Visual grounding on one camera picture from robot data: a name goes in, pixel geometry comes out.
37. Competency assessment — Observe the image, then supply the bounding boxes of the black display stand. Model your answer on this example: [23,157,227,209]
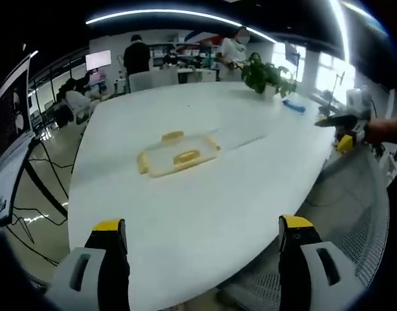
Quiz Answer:
[3,137,71,227]

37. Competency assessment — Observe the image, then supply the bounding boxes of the green potted plant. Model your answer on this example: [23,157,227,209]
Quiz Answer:
[240,51,298,98]

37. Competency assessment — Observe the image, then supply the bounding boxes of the large display screen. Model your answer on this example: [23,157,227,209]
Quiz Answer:
[0,51,38,226]

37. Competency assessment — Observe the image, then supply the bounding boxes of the short ceiling light strip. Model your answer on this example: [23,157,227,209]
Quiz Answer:
[328,0,352,63]

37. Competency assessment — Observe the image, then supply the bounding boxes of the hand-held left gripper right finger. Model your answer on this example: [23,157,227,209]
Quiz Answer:
[278,214,368,311]

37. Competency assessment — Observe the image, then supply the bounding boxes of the grey mesh chair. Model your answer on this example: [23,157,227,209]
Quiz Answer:
[217,142,391,311]

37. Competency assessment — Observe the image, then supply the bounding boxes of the wall screen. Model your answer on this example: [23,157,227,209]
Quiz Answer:
[85,49,112,72]

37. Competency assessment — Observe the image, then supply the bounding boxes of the white office chair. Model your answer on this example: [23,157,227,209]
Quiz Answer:
[128,69,180,94]

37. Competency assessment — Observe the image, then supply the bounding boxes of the small hanging monitor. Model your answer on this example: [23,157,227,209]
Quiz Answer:
[284,41,299,63]

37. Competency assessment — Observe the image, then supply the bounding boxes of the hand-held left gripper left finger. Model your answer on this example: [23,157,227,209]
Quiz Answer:
[46,218,131,311]

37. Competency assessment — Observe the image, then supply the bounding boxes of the blue cloth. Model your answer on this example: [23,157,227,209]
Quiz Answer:
[281,98,307,114]

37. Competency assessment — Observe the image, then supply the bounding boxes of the clear lid with yellow buckle clips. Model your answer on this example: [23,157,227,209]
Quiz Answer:
[136,130,222,179]

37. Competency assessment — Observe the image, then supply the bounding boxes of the black floor cable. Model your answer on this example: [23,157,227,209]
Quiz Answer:
[3,207,69,266]

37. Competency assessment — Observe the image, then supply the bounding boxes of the long ceiling light strip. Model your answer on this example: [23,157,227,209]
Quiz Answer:
[85,8,277,45]

